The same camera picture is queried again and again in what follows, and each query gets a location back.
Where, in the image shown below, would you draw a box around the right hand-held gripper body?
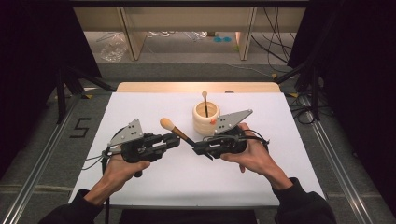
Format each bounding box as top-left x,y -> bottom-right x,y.
204,108 -> 254,160

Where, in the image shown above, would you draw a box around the clear plastic bag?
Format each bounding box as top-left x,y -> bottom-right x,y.
99,32 -> 129,63

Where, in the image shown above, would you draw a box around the white cable on floor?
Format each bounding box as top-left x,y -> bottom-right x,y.
146,31 -> 177,39

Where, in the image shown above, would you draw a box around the left hand-held gripper cable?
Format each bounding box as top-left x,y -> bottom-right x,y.
81,148 -> 110,172

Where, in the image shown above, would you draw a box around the cream ribbed wooden brush holder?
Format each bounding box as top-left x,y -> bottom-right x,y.
191,100 -> 221,135

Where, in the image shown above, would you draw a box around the large gold-ferrule makeup brush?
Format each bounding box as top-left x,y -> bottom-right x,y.
159,117 -> 215,161

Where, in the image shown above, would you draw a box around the blue plastic object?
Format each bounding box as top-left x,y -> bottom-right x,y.
213,35 -> 233,44

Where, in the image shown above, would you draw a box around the right hand-held gripper cable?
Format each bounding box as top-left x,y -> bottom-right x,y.
202,129 -> 270,147

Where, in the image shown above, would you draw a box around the wooden table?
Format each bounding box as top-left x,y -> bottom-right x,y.
116,81 -> 282,93

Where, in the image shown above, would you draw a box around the hand-held gripper cable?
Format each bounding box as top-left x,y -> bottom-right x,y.
81,148 -> 110,172
202,129 -> 270,147

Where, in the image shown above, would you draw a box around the person's right hand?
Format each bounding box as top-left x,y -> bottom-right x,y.
219,121 -> 293,191

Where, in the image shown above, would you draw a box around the black curtain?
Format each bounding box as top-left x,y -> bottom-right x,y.
0,0 -> 102,181
288,0 -> 396,216

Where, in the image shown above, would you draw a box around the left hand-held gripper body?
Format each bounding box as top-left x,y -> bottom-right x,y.
106,118 -> 166,179

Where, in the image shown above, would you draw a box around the hanging black cables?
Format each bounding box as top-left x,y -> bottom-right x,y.
250,7 -> 297,74

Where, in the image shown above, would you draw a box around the black cables on floor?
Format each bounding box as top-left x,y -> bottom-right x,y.
288,92 -> 331,125

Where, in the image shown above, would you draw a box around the aluminium floor rail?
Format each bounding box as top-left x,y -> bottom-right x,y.
0,92 -> 82,224
300,92 -> 375,224

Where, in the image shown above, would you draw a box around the black metal stand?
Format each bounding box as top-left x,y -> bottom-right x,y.
274,59 -> 325,122
55,64 -> 115,125

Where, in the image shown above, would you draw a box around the person's left hand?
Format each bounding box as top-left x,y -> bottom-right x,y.
101,153 -> 152,198

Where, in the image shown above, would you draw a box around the small thin makeup brush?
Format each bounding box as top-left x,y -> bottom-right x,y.
201,91 -> 209,119

